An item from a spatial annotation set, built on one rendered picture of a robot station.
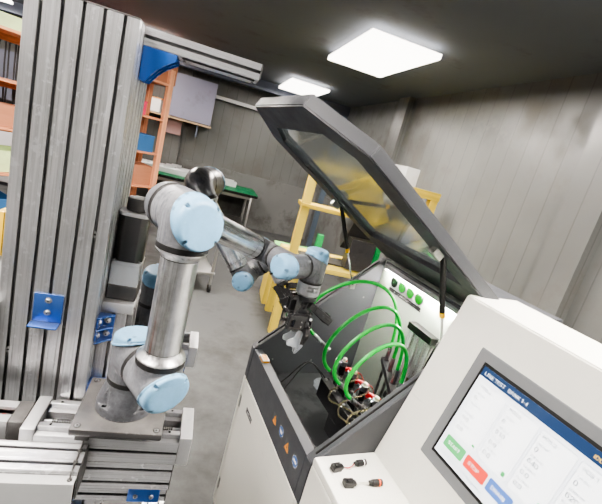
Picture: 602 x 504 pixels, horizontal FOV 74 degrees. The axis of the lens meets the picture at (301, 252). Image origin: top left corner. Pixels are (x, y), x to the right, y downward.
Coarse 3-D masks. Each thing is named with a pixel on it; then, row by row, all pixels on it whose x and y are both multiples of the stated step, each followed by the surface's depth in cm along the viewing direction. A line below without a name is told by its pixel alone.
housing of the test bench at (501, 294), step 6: (486, 282) 174; (492, 288) 165; (498, 288) 168; (498, 294) 157; (504, 294) 160; (510, 294) 163; (516, 300) 155; (522, 300) 158; (528, 306) 150; (534, 306) 153; (540, 312) 146; (546, 312) 148; (552, 318) 142; (558, 318) 144
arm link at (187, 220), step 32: (160, 192) 88; (192, 192) 86; (160, 224) 86; (192, 224) 83; (160, 256) 89; (192, 256) 86; (160, 288) 89; (192, 288) 92; (160, 320) 90; (160, 352) 92; (128, 384) 97; (160, 384) 91
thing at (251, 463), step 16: (240, 400) 185; (240, 416) 182; (256, 416) 165; (240, 432) 179; (256, 432) 163; (240, 448) 177; (256, 448) 160; (272, 448) 147; (224, 464) 193; (240, 464) 174; (256, 464) 158; (272, 464) 145; (224, 480) 190; (240, 480) 171; (256, 480) 156; (272, 480) 143; (224, 496) 187; (240, 496) 169; (256, 496) 154; (272, 496) 141; (288, 496) 131
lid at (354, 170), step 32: (288, 96) 112; (288, 128) 128; (320, 128) 102; (352, 128) 94; (320, 160) 140; (352, 160) 111; (384, 160) 94; (352, 192) 144; (384, 192) 107; (416, 192) 101; (384, 224) 148; (416, 224) 109; (416, 256) 151; (448, 256) 112; (448, 288) 147; (480, 288) 120
